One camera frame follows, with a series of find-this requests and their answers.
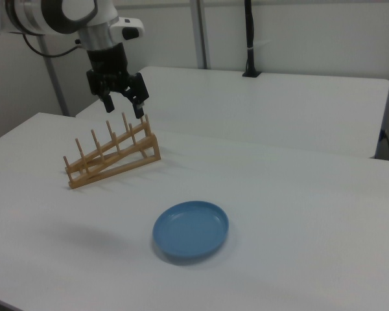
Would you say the wooden plate rack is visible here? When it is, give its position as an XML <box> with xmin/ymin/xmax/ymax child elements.
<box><xmin>63</xmin><ymin>112</ymin><xmax>162</xmax><ymax>190</ymax></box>

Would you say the black camera pole with base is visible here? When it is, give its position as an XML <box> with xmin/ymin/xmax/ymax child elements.
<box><xmin>242</xmin><ymin>0</ymin><xmax>263</xmax><ymax>78</ymax></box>

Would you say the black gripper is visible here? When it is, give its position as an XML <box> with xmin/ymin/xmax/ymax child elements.
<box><xmin>86</xmin><ymin>44</ymin><xmax>150</xmax><ymax>120</ymax></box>

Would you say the blue round plate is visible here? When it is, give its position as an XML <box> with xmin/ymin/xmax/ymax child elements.
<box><xmin>152</xmin><ymin>200</ymin><xmax>230</xmax><ymax>260</ymax></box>

